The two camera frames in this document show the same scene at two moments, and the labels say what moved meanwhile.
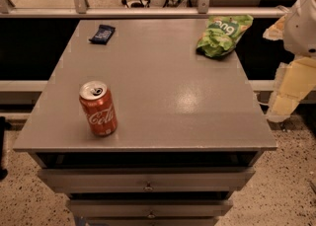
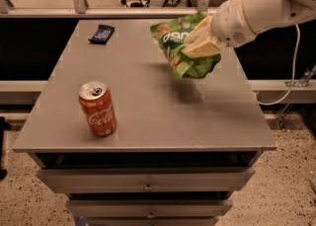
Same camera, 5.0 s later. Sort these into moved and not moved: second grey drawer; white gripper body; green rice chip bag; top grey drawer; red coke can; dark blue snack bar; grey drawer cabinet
Moved: green rice chip bag; white gripper body
Not moved: red coke can; dark blue snack bar; second grey drawer; grey drawer cabinet; top grey drawer
